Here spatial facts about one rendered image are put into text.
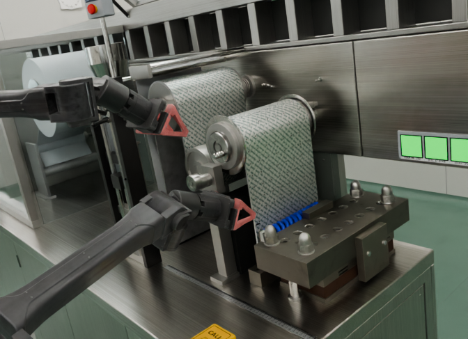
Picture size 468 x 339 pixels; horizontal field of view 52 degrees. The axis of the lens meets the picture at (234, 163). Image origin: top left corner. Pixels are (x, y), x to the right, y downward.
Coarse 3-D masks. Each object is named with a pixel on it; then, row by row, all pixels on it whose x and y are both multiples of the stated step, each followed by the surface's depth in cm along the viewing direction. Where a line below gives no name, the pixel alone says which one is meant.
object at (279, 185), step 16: (304, 144) 123; (272, 160) 116; (288, 160) 120; (304, 160) 124; (256, 176) 113; (272, 176) 117; (288, 176) 121; (304, 176) 125; (256, 192) 114; (272, 192) 117; (288, 192) 121; (304, 192) 125; (256, 208) 114; (272, 208) 118; (288, 208) 122
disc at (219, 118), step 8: (216, 120) 113; (224, 120) 111; (232, 120) 109; (232, 128) 110; (240, 136) 108; (240, 144) 109; (208, 152) 120; (240, 152) 110; (240, 160) 111; (232, 168) 114; (240, 168) 112
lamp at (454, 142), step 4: (452, 140) 104; (456, 140) 103; (460, 140) 103; (464, 140) 102; (452, 144) 104; (456, 144) 104; (460, 144) 103; (464, 144) 102; (452, 148) 105; (456, 148) 104; (460, 148) 103; (464, 148) 103; (452, 152) 105; (456, 152) 104; (460, 152) 104; (464, 152) 103; (452, 156) 105; (456, 156) 105; (460, 156) 104; (464, 156) 103; (456, 160) 105; (460, 160) 104; (464, 160) 104
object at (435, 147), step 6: (426, 138) 109; (432, 138) 108; (438, 138) 106; (426, 144) 109; (432, 144) 108; (438, 144) 107; (444, 144) 106; (426, 150) 110; (432, 150) 108; (438, 150) 107; (444, 150) 106; (426, 156) 110; (432, 156) 109; (438, 156) 108; (444, 156) 107
